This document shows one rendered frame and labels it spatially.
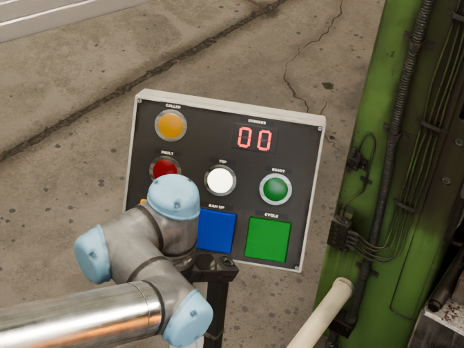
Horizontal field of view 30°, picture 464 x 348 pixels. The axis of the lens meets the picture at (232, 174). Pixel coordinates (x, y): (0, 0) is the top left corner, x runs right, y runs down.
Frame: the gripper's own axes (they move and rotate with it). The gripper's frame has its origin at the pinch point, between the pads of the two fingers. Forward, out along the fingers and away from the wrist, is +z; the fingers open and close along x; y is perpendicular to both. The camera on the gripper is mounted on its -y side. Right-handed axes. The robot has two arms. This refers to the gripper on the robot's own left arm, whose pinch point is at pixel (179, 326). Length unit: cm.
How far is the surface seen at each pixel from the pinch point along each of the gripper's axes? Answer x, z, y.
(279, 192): -7.2, -15.4, -23.8
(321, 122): -9.6, -26.5, -32.7
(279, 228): -3.8, -9.9, -22.3
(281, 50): -159, 93, -141
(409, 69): -8, -34, -49
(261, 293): -55, 93, -63
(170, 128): -23.8, -22.6, -10.7
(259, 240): -4.9, -7.5, -18.8
